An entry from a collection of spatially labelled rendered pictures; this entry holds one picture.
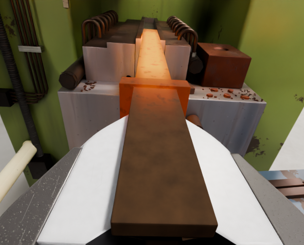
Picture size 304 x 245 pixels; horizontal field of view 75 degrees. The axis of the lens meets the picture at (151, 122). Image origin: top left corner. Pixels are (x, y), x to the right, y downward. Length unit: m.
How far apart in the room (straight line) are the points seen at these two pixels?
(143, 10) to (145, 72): 0.70
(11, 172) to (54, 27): 0.40
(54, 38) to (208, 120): 0.42
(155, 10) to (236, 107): 0.57
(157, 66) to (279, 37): 0.46
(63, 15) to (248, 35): 0.44
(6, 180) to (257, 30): 0.74
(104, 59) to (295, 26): 0.46
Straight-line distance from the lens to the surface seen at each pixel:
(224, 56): 0.42
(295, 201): 0.52
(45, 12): 0.57
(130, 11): 0.86
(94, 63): 0.41
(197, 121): 0.36
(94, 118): 0.39
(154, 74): 0.17
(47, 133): 0.72
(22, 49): 0.60
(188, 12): 0.87
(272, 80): 0.65
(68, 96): 0.38
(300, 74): 0.69
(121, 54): 0.39
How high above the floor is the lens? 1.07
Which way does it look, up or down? 33 degrees down
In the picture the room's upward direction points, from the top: 5 degrees clockwise
